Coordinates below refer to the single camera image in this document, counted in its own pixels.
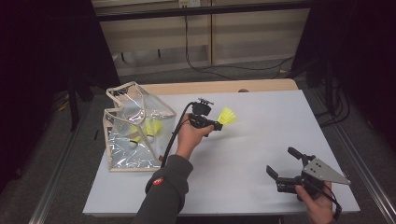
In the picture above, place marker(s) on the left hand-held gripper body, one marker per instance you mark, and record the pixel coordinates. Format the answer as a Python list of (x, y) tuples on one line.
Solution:
[(200, 116)]

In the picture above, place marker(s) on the white wall socket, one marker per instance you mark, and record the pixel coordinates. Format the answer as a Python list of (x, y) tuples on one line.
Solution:
[(190, 3)]

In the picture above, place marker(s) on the person's left hand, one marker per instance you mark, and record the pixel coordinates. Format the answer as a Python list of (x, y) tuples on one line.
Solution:
[(190, 138)]

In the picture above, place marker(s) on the beige cabinet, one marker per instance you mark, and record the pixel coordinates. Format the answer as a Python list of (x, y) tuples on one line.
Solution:
[(249, 37)]

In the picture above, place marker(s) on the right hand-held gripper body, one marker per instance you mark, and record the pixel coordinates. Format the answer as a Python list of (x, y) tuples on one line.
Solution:
[(320, 172)]

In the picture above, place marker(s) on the clear plastic bag beige trim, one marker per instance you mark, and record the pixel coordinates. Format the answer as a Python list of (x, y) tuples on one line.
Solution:
[(124, 155)]

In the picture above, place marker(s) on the small black tape strip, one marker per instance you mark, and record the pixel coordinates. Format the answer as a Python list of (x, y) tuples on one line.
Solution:
[(96, 134)]

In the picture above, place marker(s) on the black metal stand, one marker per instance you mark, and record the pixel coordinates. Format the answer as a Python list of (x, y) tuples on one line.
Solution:
[(73, 109)]

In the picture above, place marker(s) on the metal floor rail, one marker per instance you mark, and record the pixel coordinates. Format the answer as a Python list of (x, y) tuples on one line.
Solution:
[(51, 186), (367, 169)]

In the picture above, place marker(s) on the person's right hand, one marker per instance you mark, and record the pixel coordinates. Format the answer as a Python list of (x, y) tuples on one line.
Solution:
[(319, 208)]

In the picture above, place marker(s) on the black curtain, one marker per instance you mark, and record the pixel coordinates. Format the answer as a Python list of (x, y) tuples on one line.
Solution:
[(37, 62), (367, 62)]

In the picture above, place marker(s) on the yellow shuttlecock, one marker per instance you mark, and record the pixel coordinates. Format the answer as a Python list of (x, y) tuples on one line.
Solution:
[(154, 127), (136, 133), (228, 116)]

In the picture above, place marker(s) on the wooden table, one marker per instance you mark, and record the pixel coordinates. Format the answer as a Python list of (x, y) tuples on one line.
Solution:
[(218, 85)]

